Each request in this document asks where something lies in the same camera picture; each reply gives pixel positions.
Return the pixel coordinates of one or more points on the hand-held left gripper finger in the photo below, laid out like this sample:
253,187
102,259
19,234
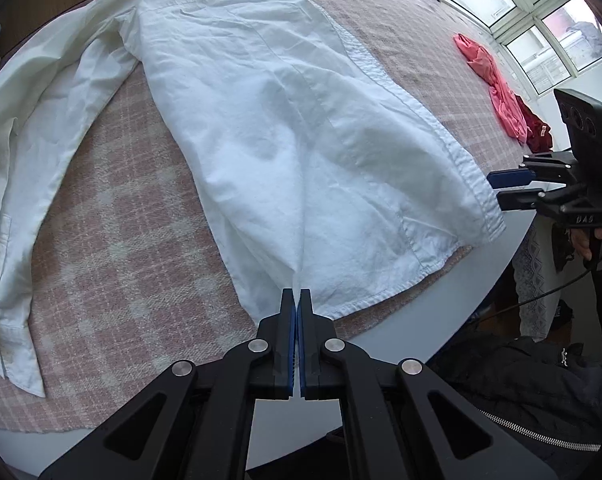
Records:
303,345
292,345

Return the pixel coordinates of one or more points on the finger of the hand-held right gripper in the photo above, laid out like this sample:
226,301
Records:
521,200
508,178

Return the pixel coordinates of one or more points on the white button shirt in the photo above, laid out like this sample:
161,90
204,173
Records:
281,135

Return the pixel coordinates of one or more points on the person's right hand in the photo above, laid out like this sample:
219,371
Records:
583,242

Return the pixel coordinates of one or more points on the dark red garment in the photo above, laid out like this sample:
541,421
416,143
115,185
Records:
538,132

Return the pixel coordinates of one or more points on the pink garment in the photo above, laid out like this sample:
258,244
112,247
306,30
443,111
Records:
501,100

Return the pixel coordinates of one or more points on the white lace cloth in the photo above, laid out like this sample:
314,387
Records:
536,285

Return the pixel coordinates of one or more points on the black zipper jacket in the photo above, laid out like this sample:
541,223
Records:
531,400

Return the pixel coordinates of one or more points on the pink plaid blanket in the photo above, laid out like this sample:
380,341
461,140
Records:
121,240

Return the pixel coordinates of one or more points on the white window frame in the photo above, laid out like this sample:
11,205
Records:
536,15

